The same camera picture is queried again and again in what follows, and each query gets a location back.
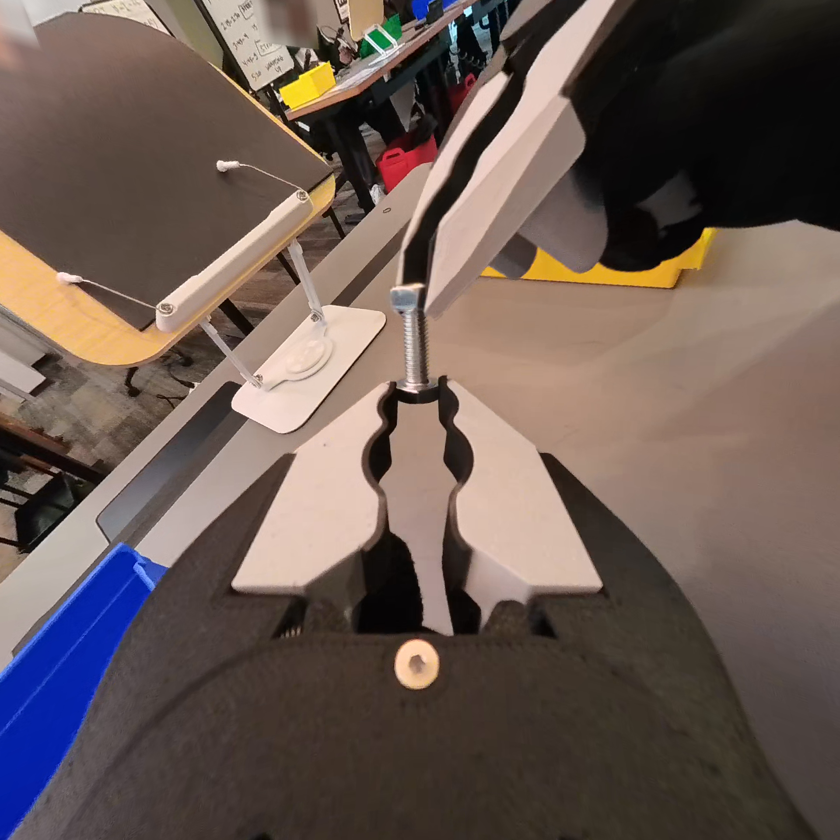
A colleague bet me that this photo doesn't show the silver bolt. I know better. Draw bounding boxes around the silver bolt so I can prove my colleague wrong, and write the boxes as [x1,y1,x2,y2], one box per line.
[395,308,439,401]

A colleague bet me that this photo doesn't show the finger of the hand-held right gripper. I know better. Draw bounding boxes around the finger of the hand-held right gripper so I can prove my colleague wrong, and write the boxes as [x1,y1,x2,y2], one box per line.
[425,2,619,320]
[397,71,515,291]

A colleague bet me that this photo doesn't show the blue plastic bin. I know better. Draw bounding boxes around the blue plastic bin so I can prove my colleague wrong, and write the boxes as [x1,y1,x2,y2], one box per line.
[0,541,169,840]

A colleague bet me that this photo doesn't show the green plastic bin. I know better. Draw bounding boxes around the green plastic bin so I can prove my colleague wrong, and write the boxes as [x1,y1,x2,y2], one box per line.
[360,14,403,59]

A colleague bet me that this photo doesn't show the small yellow bin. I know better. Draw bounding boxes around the small yellow bin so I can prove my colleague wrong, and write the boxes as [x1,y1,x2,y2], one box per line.
[280,62,336,111]

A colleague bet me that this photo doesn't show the whiteboard with handwriting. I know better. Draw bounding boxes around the whiteboard with handwriting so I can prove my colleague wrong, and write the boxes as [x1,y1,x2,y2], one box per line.
[79,0,172,38]
[197,0,297,93]

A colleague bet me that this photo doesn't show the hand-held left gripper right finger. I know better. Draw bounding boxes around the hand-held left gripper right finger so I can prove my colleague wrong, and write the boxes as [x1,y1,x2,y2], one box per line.
[434,376,605,634]

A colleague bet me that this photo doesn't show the person's right hand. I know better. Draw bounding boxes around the person's right hand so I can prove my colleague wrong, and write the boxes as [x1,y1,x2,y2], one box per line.
[587,0,757,273]

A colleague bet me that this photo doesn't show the white flat device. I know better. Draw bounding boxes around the white flat device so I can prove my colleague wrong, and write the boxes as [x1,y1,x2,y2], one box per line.
[155,189,315,334]

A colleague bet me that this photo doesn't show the yellow plastic bin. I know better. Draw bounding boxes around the yellow plastic bin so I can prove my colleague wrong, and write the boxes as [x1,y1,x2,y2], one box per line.
[479,226,719,290]

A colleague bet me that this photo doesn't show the white stand with clear arms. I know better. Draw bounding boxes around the white stand with clear arms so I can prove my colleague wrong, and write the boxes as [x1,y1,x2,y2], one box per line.
[0,12,387,436]

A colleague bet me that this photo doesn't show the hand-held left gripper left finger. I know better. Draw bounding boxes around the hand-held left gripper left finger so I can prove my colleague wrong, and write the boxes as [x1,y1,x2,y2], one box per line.
[231,382,401,621]

